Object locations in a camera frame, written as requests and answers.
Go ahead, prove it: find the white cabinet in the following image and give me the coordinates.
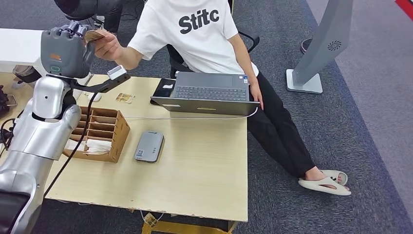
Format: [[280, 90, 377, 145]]
[[0, 28, 93, 101]]

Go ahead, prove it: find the person in dark clothes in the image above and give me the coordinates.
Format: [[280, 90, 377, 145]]
[[53, 0, 123, 33]]

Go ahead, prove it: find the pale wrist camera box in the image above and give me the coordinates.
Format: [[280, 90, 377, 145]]
[[107, 65, 128, 81]]

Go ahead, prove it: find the person in white shirt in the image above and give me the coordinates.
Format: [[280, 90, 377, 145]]
[[92, 0, 352, 196]]

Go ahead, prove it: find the dark round base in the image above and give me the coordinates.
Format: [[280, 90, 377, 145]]
[[300, 39, 314, 56]]

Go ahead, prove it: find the small printed tag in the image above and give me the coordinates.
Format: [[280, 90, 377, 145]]
[[143, 213, 158, 228]]

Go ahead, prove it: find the yellow base frame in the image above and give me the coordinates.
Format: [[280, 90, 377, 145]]
[[141, 220, 240, 234]]

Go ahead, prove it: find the black flat device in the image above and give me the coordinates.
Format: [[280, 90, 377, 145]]
[[150, 78, 176, 106]]

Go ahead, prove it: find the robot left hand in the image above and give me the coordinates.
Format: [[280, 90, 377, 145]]
[[40, 20, 96, 79]]

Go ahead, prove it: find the white paper sleeve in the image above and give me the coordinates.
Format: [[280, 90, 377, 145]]
[[64, 139, 86, 152], [85, 138, 113, 154]]

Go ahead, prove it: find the brown cardboard organizer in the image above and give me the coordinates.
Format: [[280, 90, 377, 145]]
[[63, 106, 131, 163]]

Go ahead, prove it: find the grey plastic container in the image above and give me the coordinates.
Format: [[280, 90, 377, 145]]
[[12, 65, 42, 89]]

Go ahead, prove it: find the white sandal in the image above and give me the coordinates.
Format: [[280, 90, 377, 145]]
[[298, 176, 352, 196], [319, 170, 348, 186]]

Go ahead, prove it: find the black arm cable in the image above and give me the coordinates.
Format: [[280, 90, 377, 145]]
[[43, 92, 99, 198]]

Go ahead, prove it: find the person's left hand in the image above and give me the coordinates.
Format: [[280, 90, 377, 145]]
[[250, 82, 264, 111]]

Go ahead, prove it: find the grey laptop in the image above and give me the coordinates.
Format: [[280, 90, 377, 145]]
[[150, 71, 261, 117]]

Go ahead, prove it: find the grey kiosk stand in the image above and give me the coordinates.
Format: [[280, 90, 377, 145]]
[[285, 0, 354, 95]]

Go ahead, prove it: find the black office chair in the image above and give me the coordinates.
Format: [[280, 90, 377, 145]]
[[167, 30, 261, 80]]

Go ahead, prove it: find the black microphone tripod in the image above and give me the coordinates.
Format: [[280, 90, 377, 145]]
[[0, 117, 17, 151]]

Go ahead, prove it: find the yellow printed card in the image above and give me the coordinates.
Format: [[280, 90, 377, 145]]
[[115, 93, 135, 104]]

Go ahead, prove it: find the black camera bracket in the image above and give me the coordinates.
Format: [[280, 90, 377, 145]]
[[69, 73, 131, 94]]

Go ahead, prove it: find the person's right hand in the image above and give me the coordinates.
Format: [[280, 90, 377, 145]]
[[92, 30, 125, 62]]

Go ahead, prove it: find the red strip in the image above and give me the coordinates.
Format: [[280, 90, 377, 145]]
[[394, 0, 413, 23]]

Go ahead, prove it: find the grey card reader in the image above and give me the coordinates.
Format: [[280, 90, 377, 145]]
[[134, 130, 165, 163]]

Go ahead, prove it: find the ID card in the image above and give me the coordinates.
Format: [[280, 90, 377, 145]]
[[84, 29, 107, 42]]

